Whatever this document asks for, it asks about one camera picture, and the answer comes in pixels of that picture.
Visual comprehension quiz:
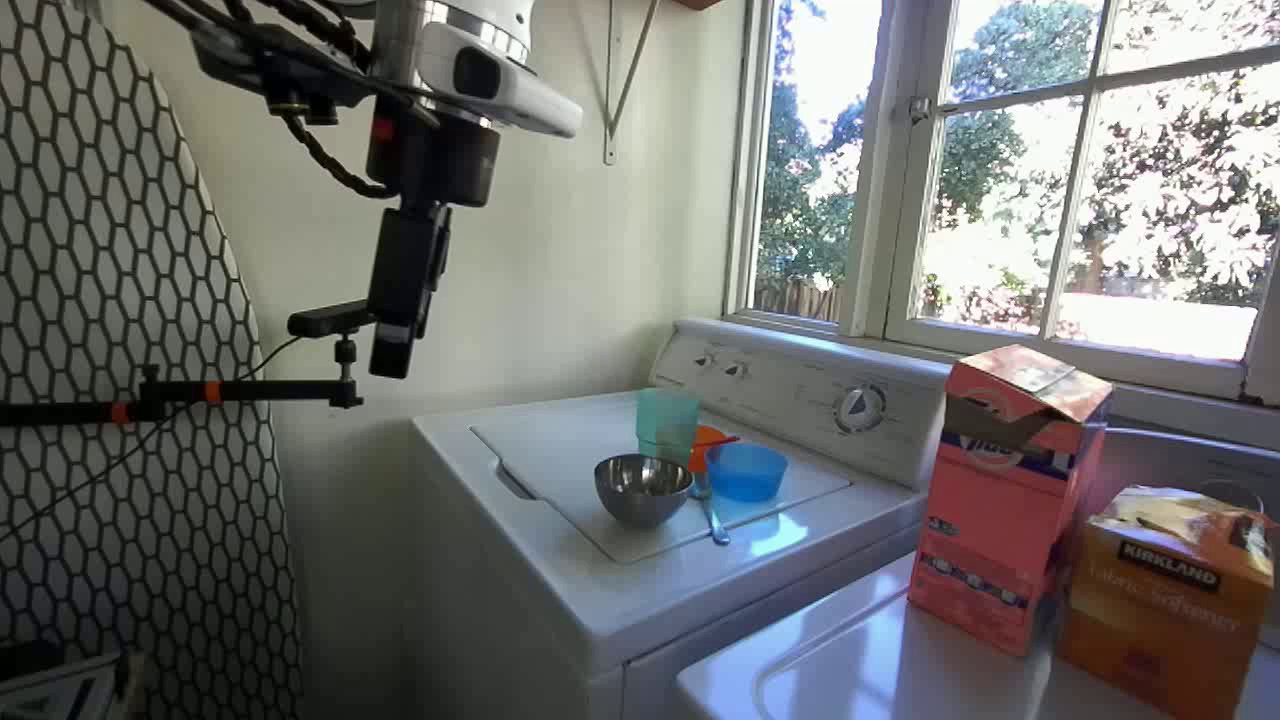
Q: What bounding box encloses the metal spoon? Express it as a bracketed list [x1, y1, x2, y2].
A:
[687, 476, 733, 554]

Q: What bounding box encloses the white slatted object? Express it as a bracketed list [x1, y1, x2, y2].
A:
[0, 637, 154, 720]

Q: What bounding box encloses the hanging wall cord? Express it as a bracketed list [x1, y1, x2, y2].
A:
[571, 0, 663, 174]

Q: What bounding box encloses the white washing machine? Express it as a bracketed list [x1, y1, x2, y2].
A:
[408, 318, 955, 720]

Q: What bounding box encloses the orange Tide detergent box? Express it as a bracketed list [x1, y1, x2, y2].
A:
[907, 340, 1116, 661]

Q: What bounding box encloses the black camera on stand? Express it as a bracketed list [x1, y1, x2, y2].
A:
[283, 302, 382, 340]

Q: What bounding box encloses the yellow Kirkland cardboard box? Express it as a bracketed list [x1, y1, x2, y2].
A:
[1056, 482, 1280, 720]

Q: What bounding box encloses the white wooden window frame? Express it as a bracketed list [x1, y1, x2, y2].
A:
[717, 0, 1280, 413]

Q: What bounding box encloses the blue plastic bowl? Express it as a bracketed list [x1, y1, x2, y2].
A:
[705, 439, 791, 509]

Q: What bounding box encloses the orange plastic bowl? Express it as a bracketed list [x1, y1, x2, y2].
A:
[687, 420, 740, 482]

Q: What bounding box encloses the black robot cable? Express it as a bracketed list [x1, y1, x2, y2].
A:
[146, 0, 403, 206]

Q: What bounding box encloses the white dryer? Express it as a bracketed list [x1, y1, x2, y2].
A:
[674, 424, 1280, 720]

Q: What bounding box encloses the silver metal bowl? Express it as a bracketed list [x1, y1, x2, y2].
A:
[593, 449, 695, 533]

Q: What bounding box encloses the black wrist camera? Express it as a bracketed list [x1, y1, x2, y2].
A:
[186, 13, 386, 125]

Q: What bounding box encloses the honeycomb patterned board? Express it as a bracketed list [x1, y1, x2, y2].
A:
[0, 0, 312, 720]

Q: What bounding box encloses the green translucent plastic cup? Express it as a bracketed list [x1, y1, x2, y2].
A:
[634, 384, 709, 474]

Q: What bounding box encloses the large washer timer dial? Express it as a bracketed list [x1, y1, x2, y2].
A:
[834, 379, 894, 437]

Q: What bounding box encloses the white washer lid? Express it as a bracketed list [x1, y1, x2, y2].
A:
[468, 387, 855, 568]

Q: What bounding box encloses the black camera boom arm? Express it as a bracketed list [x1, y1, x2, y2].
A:
[0, 331, 369, 434]

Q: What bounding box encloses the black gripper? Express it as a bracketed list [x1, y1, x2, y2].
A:
[363, 113, 503, 384]

